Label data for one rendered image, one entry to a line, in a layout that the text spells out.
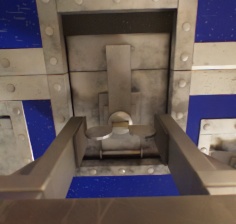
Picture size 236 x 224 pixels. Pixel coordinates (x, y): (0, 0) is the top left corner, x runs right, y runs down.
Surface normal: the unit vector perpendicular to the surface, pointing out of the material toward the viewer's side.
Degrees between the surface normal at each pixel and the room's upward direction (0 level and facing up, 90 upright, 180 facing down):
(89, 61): 90
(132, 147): 90
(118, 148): 90
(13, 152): 90
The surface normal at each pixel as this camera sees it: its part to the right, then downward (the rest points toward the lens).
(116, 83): 0.00, 0.29
